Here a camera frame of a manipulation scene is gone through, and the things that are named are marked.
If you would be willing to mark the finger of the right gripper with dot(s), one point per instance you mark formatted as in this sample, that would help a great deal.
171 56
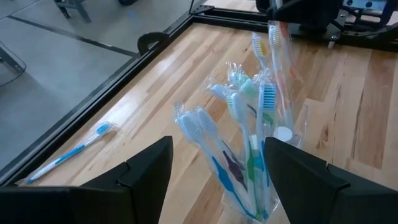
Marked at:
262 4
311 12

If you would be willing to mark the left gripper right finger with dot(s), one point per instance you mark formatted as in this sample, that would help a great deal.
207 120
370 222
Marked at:
311 199

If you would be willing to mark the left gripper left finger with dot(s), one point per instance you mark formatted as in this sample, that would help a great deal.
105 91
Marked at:
124 199

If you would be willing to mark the orange toothbrush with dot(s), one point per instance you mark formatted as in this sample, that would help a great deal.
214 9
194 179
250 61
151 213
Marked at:
259 46
275 35

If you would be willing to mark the teal mouthwash bottle white cap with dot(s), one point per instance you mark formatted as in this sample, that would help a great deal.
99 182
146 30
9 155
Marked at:
253 140
284 133

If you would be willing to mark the blue toothbrush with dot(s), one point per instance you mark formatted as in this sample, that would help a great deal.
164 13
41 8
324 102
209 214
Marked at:
269 98
224 179
70 153

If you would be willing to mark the clear acrylic organizer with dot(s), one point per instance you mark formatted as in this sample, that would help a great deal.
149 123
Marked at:
300 124

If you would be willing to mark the purple toothbrush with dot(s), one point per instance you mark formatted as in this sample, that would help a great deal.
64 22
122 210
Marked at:
234 169

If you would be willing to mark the green toothbrush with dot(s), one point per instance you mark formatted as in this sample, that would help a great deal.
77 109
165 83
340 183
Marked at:
249 89
237 109

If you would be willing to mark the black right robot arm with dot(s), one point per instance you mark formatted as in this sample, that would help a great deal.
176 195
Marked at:
311 31

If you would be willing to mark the gray metal cart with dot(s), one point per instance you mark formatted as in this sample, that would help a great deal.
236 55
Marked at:
81 11

